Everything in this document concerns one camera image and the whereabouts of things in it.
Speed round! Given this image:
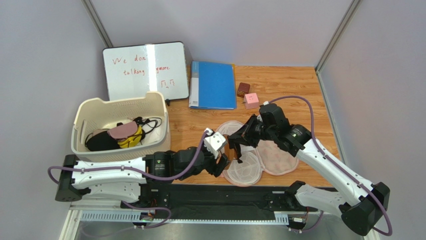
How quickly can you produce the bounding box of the floral pink laundry bag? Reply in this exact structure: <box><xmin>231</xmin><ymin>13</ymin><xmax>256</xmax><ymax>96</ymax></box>
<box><xmin>220</xmin><ymin>140</ymin><xmax>300</xmax><ymax>187</ymax></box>

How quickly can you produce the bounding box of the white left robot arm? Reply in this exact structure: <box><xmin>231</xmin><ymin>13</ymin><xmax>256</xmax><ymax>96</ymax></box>
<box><xmin>48</xmin><ymin>143</ymin><xmax>242</xmax><ymax>203</ymax></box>

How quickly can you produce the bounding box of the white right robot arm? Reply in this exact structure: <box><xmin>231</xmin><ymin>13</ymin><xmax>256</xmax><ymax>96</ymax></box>
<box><xmin>228</xmin><ymin>103</ymin><xmax>393</xmax><ymax>236</ymax></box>

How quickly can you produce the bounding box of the pink bra in basket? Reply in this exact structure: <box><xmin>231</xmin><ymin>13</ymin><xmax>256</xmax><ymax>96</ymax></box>
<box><xmin>107</xmin><ymin>121</ymin><xmax>139</xmax><ymax>141</ymax></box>

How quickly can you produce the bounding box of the black bra in basket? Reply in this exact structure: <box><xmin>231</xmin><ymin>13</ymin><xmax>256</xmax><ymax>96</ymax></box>
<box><xmin>84</xmin><ymin>131</ymin><xmax>120</xmax><ymax>152</ymax></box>

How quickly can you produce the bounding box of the cream plastic laundry basket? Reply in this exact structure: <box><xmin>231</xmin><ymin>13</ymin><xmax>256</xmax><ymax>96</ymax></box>
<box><xmin>71</xmin><ymin>91</ymin><xmax>171</xmax><ymax>162</ymax></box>

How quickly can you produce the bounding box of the pink small cube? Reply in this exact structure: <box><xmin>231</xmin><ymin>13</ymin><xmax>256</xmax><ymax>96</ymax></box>
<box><xmin>243</xmin><ymin>93</ymin><xmax>260</xmax><ymax>110</ymax></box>

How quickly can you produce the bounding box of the dark red small box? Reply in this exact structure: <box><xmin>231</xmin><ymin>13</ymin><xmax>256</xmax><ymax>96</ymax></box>
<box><xmin>236</xmin><ymin>82</ymin><xmax>251</xmax><ymax>98</ymax></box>

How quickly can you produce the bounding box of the blue document folder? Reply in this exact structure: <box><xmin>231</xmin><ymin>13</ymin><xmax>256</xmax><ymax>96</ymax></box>
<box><xmin>188</xmin><ymin>61</ymin><xmax>237</xmax><ymax>110</ymax></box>

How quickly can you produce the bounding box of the yellow garment in basket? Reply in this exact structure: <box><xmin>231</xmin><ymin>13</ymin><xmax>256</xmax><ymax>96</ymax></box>
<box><xmin>118</xmin><ymin>126</ymin><xmax>146</xmax><ymax>149</ymax></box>

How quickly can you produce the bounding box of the white dry-erase board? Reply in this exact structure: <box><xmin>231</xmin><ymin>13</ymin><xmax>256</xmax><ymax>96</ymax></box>
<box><xmin>102</xmin><ymin>41</ymin><xmax>189</xmax><ymax>101</ymax></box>

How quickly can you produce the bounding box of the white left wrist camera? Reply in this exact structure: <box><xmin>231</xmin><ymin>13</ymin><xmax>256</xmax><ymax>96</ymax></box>
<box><xmin>203</xmin><ymin>128</ymin><xmax>228</xmax><ymax>159</ymax></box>

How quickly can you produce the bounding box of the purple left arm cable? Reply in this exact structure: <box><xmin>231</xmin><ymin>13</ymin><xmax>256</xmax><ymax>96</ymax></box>
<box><xmin>47</xmin><ymin>130</ymin><xmax>211</xmax><ymax>186</ymax></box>

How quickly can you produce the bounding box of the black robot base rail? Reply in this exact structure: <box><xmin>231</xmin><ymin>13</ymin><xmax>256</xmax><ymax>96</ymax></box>
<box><xmin>71</xmin><ymin>181</ymin><xmax>334</xmax><ymax>231</ymax></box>

